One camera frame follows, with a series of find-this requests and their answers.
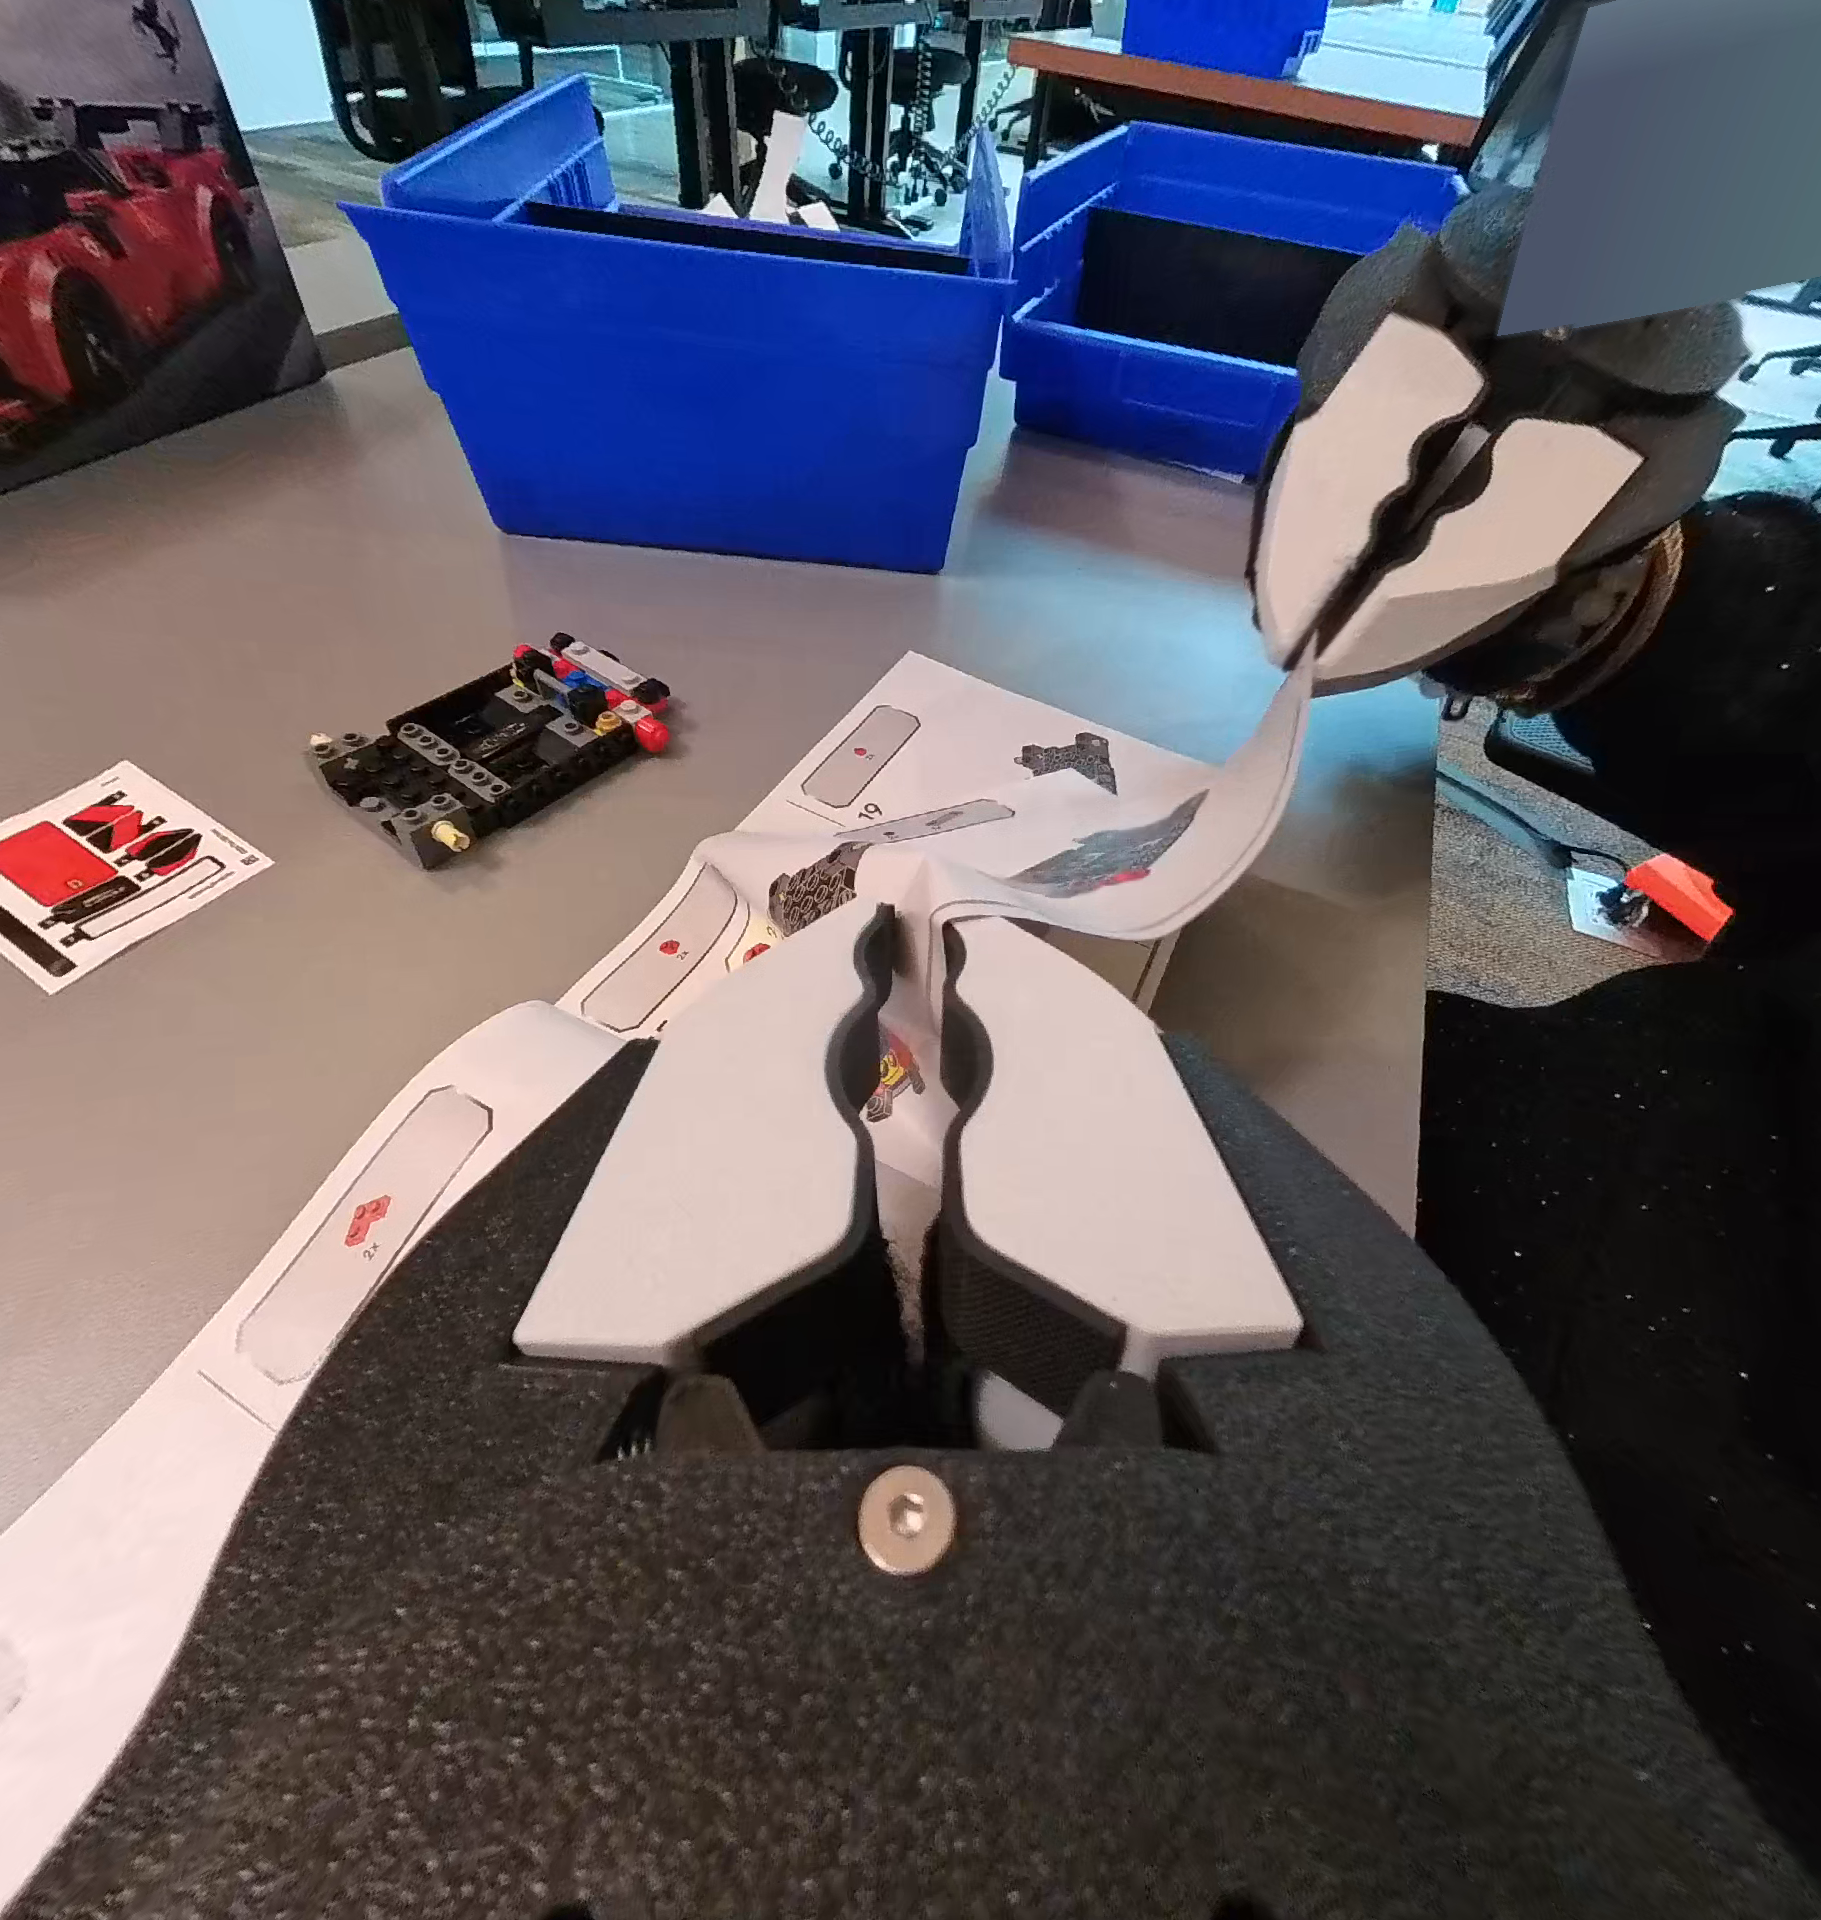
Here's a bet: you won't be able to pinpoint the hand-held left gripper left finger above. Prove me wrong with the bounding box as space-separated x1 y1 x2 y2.
513 899 899 1373

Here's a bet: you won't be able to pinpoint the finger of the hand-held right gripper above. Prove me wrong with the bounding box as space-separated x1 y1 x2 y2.
1250 308 1492 673
1304 418 1641 698

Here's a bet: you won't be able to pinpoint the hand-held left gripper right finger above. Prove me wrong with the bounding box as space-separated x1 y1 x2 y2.
936 915 1308 1377

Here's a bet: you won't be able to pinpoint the lego instruction booklet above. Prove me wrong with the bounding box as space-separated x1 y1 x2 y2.
0 647 1320 1787

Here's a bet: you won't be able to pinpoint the black lego car chassis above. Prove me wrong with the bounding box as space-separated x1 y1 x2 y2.
306 629 676 873

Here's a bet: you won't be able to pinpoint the lego set box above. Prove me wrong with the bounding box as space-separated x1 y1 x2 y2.
0 0 327 512

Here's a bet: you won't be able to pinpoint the small blue plastic bin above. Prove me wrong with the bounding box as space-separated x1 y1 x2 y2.
997 120 1470 484

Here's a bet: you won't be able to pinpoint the wooden desk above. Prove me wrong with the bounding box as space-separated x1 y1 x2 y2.
1008 29 1498 152

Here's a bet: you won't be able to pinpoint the silver floor outlet plate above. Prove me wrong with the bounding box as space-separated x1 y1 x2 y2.
1561 862 1693 953

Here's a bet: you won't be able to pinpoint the red plastic wedge piece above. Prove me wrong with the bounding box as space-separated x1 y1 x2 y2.
1626 852 1738 945

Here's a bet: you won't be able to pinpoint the person's black clothing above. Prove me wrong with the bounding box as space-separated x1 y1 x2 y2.
1416 899 1821 1920

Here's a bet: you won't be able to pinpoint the white paper strip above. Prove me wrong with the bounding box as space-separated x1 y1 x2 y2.
701 111 883 234

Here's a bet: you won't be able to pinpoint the large blue plastic bin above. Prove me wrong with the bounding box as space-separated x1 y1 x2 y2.
337 73 1020 579

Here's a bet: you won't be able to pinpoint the red and black sticker sheet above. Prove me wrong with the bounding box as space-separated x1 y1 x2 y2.
0 760 274 996

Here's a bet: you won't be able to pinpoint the black coiled cable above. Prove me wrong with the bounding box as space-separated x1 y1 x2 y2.
910 36 987 204

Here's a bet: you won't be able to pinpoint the black desk frame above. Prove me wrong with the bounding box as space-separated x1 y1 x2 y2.
521 0 1122 212

